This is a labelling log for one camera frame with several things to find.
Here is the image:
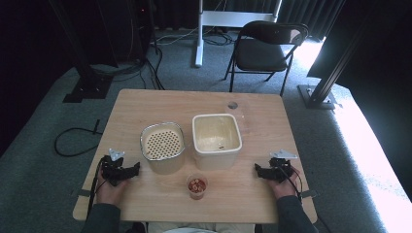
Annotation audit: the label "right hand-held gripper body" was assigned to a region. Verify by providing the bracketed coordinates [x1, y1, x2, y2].
[260, 149, 298, 183]

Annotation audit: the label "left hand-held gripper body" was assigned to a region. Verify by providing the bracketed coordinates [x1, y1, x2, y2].
[100, 148, 134, 187]

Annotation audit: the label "person's right hand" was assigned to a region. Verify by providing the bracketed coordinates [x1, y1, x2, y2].
[265, 166, 303, 200]

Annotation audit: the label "person's left hand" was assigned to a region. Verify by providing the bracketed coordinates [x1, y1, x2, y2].
[94, 164, 131, 207]

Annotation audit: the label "container with perforated strainer insert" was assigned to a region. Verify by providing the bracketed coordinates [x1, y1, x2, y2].
[139, 121, 187, 176]

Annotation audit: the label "grey tape strip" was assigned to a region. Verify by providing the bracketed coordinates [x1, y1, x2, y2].
[70, 188, 93, 198]
[298, 189, 319, 199]

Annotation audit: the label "white square plastic container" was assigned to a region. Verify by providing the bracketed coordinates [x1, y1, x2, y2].
[191, 113, 244, 172]

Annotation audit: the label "small clear cup red contents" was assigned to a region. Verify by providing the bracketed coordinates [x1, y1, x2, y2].
[186, 173, 209, 201]

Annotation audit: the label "black metal stand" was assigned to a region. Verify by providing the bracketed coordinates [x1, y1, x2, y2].
[296, 0, 370, 111]
[48, 0, 115, 104]

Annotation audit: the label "black folding chair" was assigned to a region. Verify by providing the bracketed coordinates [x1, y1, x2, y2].
[223, 19, 310, 97]

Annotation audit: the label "dark computer tower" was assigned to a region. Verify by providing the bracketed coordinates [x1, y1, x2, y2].
[96, 0, 154, 64]

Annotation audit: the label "right hand-held gripper cable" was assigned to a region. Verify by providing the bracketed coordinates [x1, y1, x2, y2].
[279, 164, 305, 204]

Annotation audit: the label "hand-held gripper cable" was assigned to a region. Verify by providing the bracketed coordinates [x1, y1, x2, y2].
[86, 156, 109, 222]
[279, 164, 305, 204]

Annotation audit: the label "left hand-held gripper cable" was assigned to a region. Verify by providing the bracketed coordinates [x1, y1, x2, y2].
[86, 156, 109, 222]

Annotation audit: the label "black cable on floor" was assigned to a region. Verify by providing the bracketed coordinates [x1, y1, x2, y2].
[53, 118, 105, 158]

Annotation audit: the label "bundle of black floor cables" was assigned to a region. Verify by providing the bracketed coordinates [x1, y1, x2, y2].
[90, 45, 167, 91]

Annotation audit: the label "white floor cable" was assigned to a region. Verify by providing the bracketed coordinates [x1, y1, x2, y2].
[154, 26, 203, 47]

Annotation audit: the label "white desk frame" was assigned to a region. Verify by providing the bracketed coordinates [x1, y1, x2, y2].
[193, 0, 284, 69]

